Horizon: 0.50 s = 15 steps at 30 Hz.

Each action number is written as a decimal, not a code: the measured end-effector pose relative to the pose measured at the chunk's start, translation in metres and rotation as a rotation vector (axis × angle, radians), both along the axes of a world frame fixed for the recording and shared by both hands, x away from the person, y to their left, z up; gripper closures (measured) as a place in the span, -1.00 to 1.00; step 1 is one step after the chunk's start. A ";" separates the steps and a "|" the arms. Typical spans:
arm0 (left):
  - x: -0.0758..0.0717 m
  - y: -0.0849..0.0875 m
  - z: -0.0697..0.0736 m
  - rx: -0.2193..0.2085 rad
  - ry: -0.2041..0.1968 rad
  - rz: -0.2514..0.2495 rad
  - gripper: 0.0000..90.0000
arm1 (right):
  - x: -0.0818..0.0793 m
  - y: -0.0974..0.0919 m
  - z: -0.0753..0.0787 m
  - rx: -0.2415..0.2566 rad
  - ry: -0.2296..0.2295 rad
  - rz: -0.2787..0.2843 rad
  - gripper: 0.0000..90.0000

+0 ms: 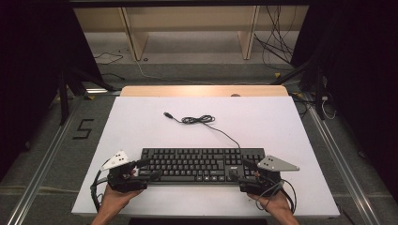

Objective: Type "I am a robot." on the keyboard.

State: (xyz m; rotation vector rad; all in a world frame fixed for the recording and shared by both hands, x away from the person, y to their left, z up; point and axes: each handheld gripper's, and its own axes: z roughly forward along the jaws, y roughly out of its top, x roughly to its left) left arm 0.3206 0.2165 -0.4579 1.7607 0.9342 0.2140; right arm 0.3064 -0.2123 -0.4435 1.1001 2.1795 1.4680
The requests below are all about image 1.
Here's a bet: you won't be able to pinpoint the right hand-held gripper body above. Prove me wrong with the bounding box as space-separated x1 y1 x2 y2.
238 155 300 197

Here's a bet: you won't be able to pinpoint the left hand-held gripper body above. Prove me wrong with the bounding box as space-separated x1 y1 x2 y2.
100 150 148 193

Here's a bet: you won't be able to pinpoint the black computer keyboard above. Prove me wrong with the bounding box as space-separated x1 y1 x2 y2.
136 147 267 186

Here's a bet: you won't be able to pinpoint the person's left hand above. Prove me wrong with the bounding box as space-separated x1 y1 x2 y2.
99 184 144 215

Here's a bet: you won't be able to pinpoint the person's right hand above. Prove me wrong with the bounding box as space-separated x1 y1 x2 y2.
247 189 293 217

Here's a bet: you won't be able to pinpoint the white table cover board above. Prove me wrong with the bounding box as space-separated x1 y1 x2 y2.
70 96 341 219

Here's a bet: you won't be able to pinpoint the short aluminium bar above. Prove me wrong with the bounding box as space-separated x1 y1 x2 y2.
85 88 122 96

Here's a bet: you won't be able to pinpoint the light wooden table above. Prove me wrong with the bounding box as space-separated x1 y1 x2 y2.
120 84 289 98

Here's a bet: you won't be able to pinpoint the black metal tripod stand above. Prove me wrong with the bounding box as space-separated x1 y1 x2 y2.
57 66 117 127
269 55 327 122

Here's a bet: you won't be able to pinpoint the black curtain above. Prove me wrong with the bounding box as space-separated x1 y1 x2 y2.
290 0 398 203
0 0 105 183

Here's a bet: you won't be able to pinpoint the light wooden shelf unit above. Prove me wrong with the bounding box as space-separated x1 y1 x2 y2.
73 5 310 62

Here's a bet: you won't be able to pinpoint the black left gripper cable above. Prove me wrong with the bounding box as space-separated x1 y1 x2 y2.
89 159 111 214

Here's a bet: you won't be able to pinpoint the black keyboard cable with plug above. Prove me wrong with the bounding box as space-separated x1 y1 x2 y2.
162 112 242 150

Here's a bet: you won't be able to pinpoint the aluminium floor rail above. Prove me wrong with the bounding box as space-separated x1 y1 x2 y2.
300 93 382 225
6 96 82 225

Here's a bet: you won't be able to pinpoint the cables beside stand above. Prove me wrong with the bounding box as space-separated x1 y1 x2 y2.
289 91 338 122

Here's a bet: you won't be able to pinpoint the thin black looped floor cable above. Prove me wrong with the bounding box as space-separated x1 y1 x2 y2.
93 52 125 67

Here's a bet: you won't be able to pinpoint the bundle of black floor cables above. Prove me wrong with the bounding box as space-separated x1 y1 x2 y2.
253 5 302 71

